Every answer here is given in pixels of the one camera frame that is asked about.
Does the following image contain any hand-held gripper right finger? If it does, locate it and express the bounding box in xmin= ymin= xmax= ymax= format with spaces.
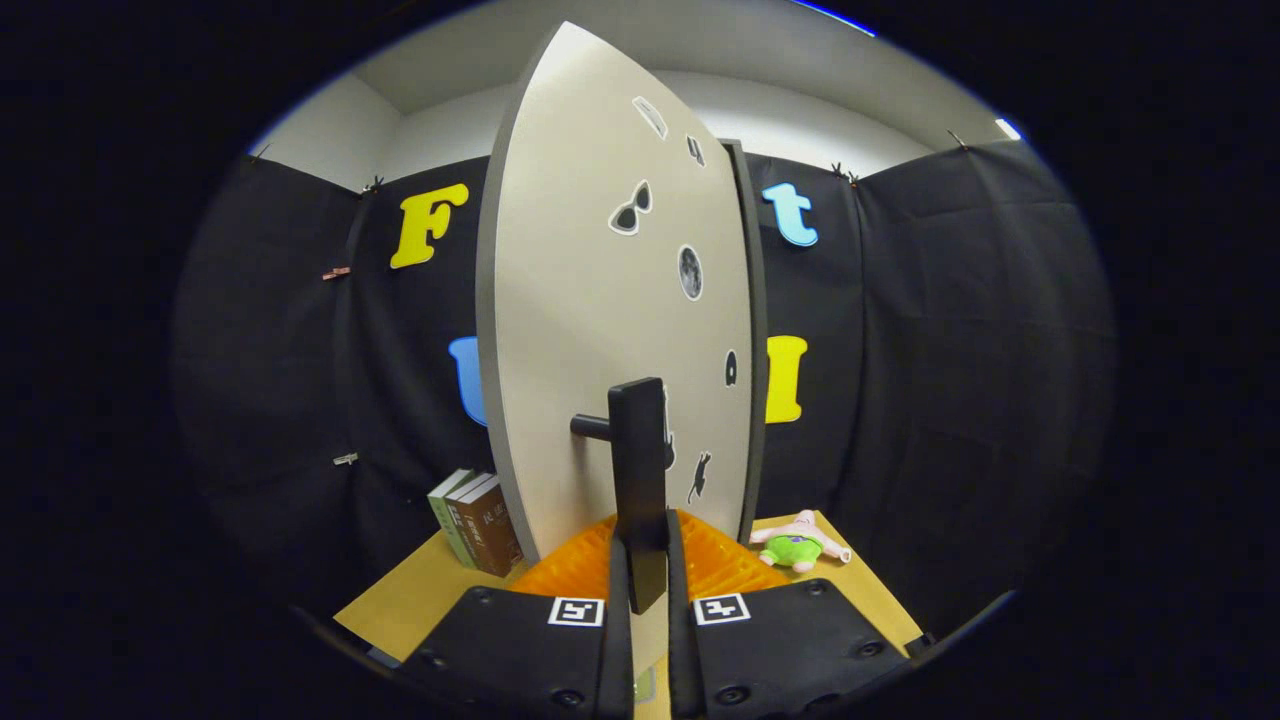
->
xmin=665 ymin=508 xmax=936 ymax=720

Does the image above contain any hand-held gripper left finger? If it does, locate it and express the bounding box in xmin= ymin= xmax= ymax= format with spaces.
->
xmin=400 ymin=512 xmax=636 ymax=720

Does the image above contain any black door handle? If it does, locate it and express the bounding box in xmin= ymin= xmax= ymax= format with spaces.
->
xmin=570 ymin=377 xmax=676 ymax=616

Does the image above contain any beige cabinet door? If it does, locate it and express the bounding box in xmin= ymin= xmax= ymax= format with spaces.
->
xmin=476 ymin=20 xmax=756 ymax=681

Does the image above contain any pink and green plush toy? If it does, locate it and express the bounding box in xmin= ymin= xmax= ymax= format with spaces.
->
xmin=750 ymin=510 xmax=853 ymax=573

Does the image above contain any brown book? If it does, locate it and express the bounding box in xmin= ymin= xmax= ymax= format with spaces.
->
xmin=458 ymin=480 xmax=524 ymax=578

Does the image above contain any light green book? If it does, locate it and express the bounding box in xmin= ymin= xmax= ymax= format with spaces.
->
xmin=428 ymin=468 xmax=476 ymax=569

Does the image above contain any dark grey cabinet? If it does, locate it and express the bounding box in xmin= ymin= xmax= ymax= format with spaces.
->
xmin=720 ymin=140 xmax=769 ymax=546

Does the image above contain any black backdrop cloth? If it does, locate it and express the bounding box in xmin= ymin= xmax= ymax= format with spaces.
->
xmin=170 ymin=140 xmax=1116 ymax=641

